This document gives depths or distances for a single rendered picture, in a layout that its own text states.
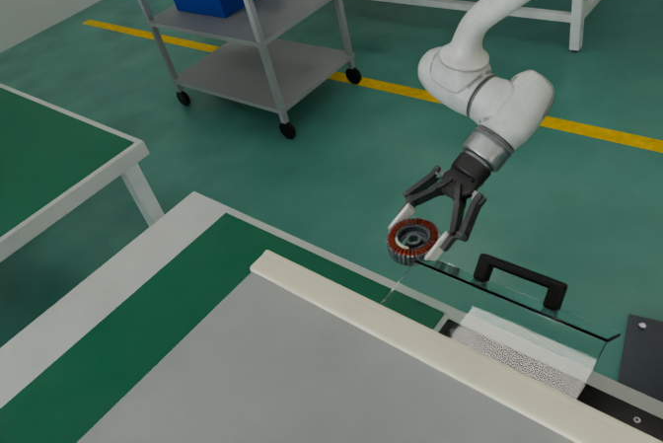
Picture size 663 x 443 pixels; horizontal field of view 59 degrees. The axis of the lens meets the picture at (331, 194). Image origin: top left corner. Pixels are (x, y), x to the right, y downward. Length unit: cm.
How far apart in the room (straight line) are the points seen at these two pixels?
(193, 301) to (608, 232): 156
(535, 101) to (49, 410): 109
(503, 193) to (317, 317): 209
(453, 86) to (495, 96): 9
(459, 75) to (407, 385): 93
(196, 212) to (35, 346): 46
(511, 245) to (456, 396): 191
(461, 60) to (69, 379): 99
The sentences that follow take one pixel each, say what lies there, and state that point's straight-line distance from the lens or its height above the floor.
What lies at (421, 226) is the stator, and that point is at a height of 78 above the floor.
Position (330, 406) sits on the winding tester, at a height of 132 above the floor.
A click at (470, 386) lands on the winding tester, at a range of 36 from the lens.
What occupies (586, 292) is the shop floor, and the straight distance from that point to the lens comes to 213.
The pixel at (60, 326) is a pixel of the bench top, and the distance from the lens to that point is 140.
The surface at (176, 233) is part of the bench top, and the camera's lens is 145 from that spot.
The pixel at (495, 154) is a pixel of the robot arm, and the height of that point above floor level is 90.
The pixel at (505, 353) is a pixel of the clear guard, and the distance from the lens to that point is 68.
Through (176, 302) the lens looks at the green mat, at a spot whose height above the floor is 75.
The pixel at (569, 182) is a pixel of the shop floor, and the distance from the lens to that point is 252.
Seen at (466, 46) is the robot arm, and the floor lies 106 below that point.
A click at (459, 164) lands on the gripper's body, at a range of 119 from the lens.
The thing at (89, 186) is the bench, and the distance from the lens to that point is 181.
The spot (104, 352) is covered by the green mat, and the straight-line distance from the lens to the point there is 129.
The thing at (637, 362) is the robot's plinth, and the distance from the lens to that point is 197.
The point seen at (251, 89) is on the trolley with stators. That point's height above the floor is 18.
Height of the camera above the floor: 163
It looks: 39 degrees down
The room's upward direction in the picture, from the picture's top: 15 degrees counter-clockwise
